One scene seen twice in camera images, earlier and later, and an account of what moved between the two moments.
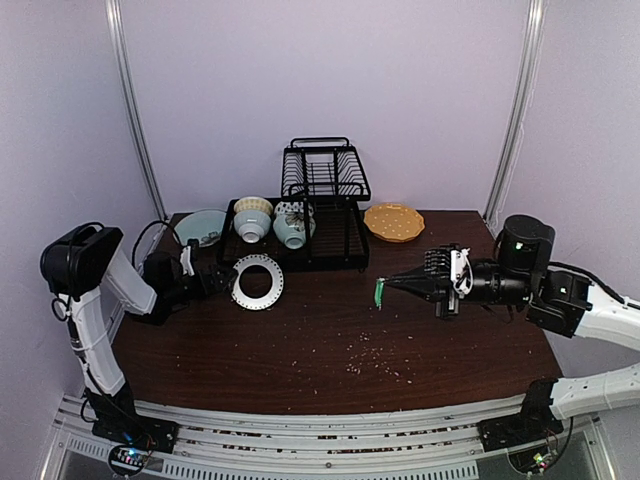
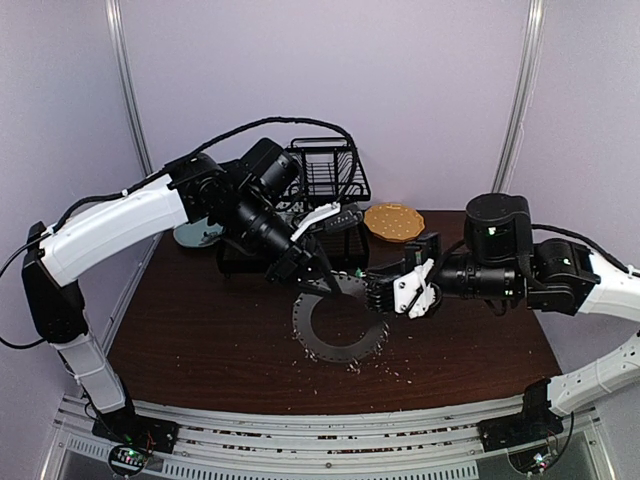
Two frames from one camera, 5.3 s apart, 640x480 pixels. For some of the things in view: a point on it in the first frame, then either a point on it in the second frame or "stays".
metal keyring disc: x=261 y=303 to x=370 y=343
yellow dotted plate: x=394 y=222 stays
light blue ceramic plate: x=204 y=226 stays
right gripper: x=445 y=282 to x=382 y=293
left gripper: x=214 y=287 to x=294 y=265
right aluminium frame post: x=534 y=28 stays
